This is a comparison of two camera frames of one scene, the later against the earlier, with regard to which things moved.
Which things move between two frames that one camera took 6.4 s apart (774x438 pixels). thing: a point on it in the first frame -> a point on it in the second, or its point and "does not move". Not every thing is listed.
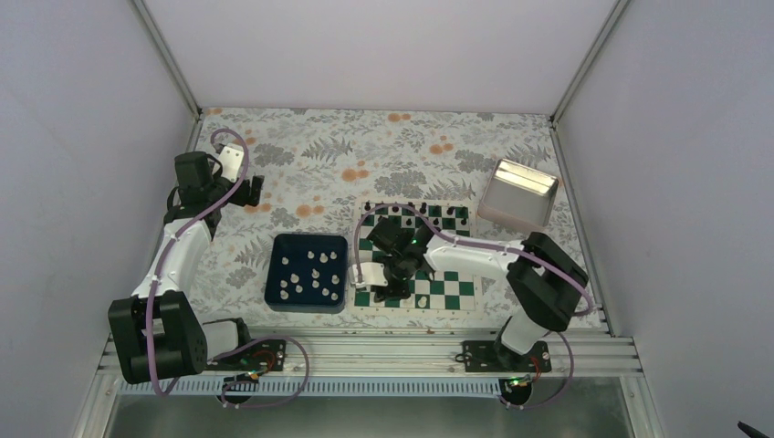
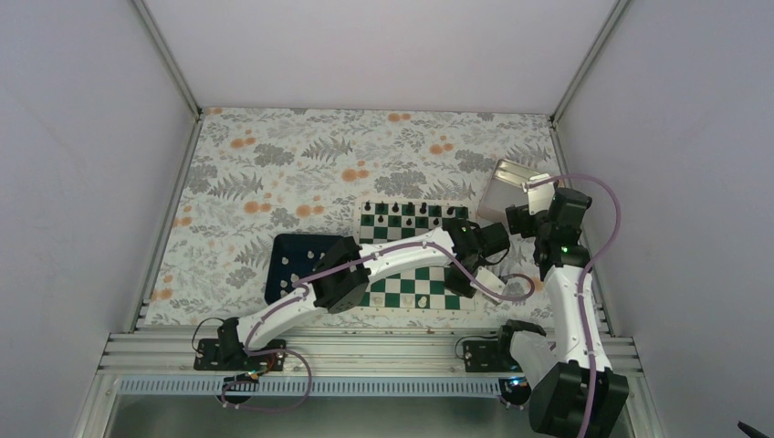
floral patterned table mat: (317, 164) does not move
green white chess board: (434, 292) does not move
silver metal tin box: (518, 195) does not move
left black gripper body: (242, 199) -> (451, 283)
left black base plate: (260, 356) does not move
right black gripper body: (402, 291) -> (517, 217)
